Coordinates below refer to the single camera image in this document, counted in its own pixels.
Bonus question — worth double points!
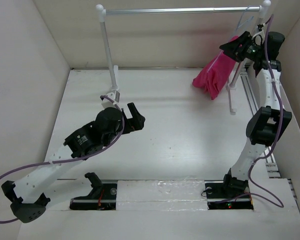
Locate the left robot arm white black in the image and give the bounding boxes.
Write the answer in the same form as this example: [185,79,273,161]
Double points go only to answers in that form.
[1,102,146,223]

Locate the white clothes rack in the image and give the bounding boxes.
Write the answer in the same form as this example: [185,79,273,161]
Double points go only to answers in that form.
[95,0,271,115]

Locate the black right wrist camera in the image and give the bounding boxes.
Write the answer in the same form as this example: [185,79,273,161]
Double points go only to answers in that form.
[267,31,285,61]

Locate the pink trousers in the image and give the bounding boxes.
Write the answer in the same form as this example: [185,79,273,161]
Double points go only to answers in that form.
[192,50,237,100]

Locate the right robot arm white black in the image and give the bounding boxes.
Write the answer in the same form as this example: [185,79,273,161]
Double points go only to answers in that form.
[220,31,292,198]

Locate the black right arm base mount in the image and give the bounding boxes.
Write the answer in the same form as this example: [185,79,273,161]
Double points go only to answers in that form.
[201,180,254,210]

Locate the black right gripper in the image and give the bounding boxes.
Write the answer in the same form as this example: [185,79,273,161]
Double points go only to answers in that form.
[219,30,265,62]

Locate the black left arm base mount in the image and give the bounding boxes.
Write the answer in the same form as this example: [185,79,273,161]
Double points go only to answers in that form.
[69,172,118,211]

